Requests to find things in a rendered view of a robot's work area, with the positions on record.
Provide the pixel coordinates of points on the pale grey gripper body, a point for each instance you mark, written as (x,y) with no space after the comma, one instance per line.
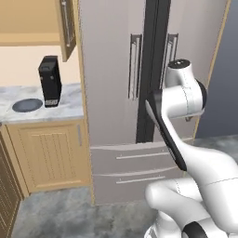
(192,117)

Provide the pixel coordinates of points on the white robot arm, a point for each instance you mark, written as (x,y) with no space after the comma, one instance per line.
(214,173)

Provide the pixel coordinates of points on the grey fridge door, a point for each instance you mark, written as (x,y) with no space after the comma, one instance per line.
(198,37)
(105,68)

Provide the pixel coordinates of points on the grey fridge drawer front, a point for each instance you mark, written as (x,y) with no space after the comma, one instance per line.
(105,158)
(105,189)

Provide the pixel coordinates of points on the grey fridge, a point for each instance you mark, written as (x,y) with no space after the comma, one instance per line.
(108,173)

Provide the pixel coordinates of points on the dark grey round plate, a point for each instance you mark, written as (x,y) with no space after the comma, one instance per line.
(27,104)

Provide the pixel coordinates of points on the black coffee machine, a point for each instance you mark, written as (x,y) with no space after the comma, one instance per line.
(50,80)

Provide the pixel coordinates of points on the brown wood cupboard run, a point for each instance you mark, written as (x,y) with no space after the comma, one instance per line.
(7,186)

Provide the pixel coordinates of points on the light wood wall cupboard door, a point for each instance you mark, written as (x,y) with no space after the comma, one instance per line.
(72,28)

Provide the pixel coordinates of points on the light wood wall cupboard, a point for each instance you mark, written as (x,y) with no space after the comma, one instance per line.
(28,21)

